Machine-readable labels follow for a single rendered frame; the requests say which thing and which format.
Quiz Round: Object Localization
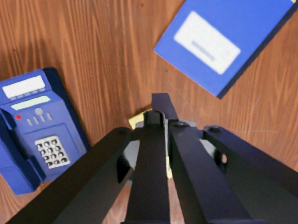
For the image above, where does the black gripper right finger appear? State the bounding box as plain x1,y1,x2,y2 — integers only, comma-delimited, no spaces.
160,93,298,224

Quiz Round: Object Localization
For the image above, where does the blue telephone handset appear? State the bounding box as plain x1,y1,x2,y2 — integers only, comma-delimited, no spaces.
0,114,40,196

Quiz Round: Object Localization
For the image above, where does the blue notebook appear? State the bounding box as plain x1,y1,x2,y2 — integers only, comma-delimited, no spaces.
153,0,298,100

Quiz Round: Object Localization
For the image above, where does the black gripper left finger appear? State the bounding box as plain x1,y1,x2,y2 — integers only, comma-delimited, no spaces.
5,93,171,224

